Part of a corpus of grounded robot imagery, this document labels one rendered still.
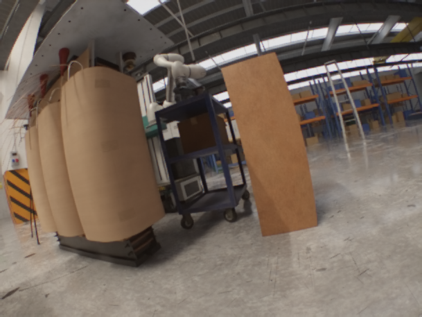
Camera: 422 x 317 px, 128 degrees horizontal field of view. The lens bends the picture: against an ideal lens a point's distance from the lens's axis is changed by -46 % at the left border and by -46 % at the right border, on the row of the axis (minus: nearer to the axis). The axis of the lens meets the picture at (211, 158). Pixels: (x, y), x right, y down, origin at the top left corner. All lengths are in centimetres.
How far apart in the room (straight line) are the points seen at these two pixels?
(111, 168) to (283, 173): 81
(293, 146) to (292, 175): 14
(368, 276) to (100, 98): 129
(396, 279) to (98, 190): 117
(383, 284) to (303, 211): 56
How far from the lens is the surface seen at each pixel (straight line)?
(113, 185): 90
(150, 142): 245
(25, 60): 794
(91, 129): 94
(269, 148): 92
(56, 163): 130
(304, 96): 902
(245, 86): 98
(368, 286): 67
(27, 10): 566
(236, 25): 804
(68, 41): 134
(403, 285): 68
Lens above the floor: 47
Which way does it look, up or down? level
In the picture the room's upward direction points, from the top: 14 degrees counter-clockwise
